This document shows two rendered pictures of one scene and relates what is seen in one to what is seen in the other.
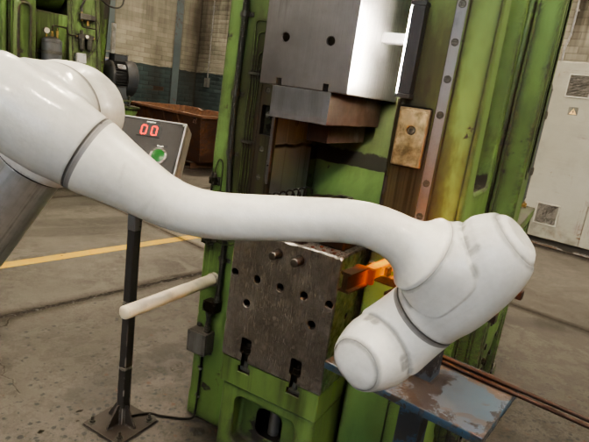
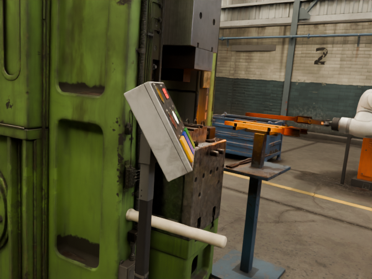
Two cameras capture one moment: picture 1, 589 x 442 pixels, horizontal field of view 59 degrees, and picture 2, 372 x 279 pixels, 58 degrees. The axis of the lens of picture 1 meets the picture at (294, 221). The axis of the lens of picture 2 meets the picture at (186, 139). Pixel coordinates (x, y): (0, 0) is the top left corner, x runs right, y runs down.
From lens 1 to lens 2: 237 cm
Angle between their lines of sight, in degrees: 89
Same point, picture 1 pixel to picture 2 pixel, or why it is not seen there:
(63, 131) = not seen: outside the picture
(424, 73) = not seen: hidden behind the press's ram
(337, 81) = (215, 46)
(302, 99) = (205, 56)
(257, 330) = (202, 207)
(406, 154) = (206, 82)
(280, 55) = (198, 27)
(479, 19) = not seen: hidden behind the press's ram
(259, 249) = (204, 156)
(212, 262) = (128, 201)
